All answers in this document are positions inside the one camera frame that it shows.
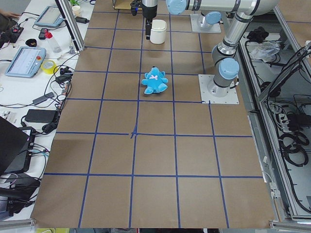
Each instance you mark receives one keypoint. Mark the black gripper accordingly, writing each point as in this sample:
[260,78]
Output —
[148,10]

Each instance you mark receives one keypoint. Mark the white trash can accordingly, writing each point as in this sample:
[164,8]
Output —
[158,31]

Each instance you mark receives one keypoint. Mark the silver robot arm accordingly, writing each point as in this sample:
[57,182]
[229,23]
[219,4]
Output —
[209,19]
[226,66]

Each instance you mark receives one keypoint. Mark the blue teddy bear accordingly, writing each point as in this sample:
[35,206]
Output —
[155,81]

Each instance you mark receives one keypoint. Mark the white paper cup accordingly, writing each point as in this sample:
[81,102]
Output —
[76,9]

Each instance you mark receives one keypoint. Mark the blue teach pendant far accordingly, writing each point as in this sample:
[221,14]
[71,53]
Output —
[50,17]

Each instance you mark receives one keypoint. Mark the blue teach pendant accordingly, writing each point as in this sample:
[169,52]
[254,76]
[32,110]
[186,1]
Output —
[26,62]
[50,17]

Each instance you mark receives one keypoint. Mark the clear bottle red cap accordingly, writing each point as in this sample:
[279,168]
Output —
[52,42]

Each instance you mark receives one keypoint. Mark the black phone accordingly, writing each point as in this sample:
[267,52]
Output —
[42,33]

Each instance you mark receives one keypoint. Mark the yellow tape roll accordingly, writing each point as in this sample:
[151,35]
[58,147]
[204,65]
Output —
[48,66]

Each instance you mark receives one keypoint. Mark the black round bowl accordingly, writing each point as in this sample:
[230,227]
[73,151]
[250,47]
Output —
[31,42]

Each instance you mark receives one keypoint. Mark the crumpled white cloth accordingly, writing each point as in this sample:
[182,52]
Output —
[266,51]

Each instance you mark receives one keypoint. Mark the blue teach pendant near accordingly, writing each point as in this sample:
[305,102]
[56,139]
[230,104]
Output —
[26,62]

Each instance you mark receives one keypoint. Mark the black power adapter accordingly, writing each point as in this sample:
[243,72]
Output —
[40,116]

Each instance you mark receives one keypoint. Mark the black laptop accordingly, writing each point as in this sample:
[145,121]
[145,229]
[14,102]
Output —
[15,147]

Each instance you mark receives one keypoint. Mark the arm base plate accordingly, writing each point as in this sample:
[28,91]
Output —
[213,94]
[194,19]

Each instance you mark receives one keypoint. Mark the aluminium frame post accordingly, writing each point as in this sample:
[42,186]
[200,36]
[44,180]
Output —
[71,24]

